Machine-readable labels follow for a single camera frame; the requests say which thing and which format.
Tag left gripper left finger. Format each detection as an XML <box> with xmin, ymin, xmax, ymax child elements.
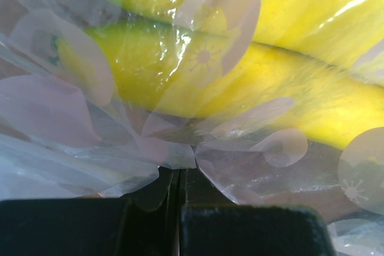
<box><xmin>1</xmin><ymin>168</ymin><xmax>179</xmax><ymax>255</ymax></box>

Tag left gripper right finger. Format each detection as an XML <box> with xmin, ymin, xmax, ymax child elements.
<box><xmin>179</xmin><ymin>169</ymin><xmax>336</xmax><ymax>255</ymax></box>

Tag clear zip top bag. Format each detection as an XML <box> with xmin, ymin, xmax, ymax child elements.
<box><xmin>1</xmin><ymin>0</ymin><xmax>383</xmax><ymax>255</ymax></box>

